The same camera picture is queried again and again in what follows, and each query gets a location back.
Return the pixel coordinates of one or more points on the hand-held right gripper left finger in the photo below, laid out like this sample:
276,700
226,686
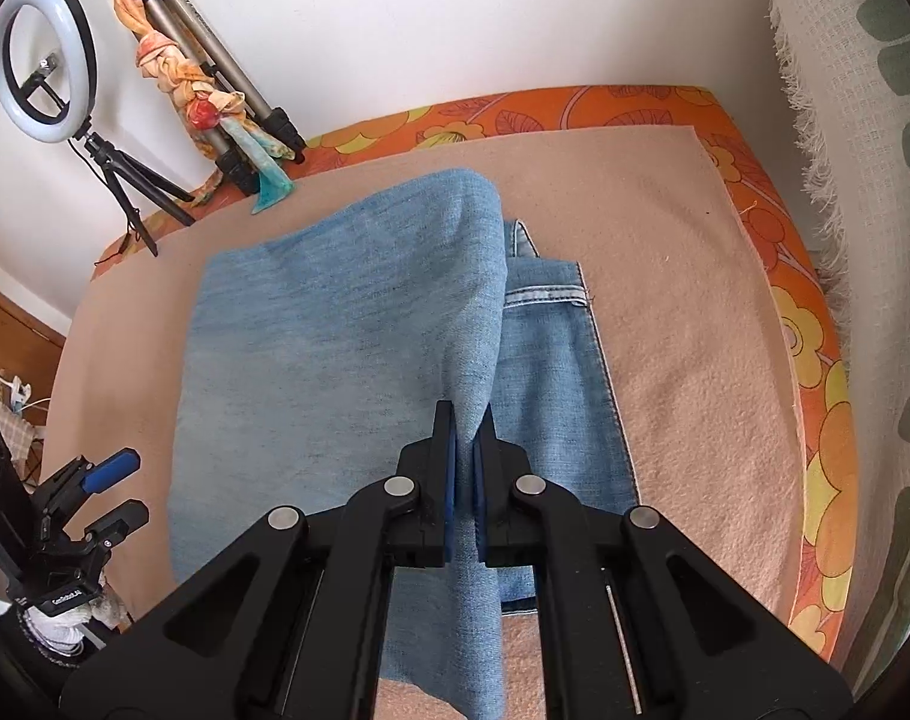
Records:
449,480

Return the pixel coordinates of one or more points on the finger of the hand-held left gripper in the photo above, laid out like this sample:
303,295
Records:
121,519
113,467

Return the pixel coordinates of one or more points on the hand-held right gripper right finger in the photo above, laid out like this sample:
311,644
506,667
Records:
479,495

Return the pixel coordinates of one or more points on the blue denim pants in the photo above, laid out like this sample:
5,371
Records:
312,360

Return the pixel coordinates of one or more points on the person's left hand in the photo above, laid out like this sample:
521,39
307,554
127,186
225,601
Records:
61,626

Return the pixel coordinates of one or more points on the checked beige cloth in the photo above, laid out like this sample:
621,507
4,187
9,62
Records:
16,431

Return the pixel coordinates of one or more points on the beige fleece blanket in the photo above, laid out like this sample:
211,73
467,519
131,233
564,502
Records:
695,360

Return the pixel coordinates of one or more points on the small black tripod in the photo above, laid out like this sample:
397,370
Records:
117,176

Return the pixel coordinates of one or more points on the silver tripod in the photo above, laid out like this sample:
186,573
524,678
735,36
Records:
281,126

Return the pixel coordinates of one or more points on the orange floral bed sheet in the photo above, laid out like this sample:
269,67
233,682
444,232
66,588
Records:
575,109

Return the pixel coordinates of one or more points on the white green patterned blanket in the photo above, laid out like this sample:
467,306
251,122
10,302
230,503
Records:
859,165

